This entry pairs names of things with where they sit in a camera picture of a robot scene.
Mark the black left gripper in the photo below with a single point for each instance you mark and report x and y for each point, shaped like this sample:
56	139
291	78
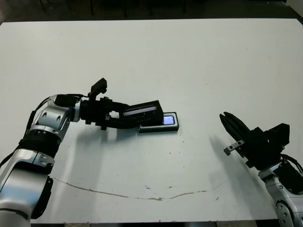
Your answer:
94	111

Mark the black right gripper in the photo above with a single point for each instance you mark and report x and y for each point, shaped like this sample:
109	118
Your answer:
260	151

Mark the black printed box lid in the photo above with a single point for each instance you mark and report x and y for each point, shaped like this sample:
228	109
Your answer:
151	113

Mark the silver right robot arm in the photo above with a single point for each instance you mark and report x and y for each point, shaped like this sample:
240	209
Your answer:
281	201

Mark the black box base white insert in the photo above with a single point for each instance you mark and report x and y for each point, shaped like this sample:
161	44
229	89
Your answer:
156	128

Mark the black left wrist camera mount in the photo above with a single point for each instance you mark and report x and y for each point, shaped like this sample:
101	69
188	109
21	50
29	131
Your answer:
99	86

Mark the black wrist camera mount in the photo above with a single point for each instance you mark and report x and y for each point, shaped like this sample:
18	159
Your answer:
281	134
99	86

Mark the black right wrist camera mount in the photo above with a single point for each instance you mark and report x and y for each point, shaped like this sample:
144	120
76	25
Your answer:
281	134

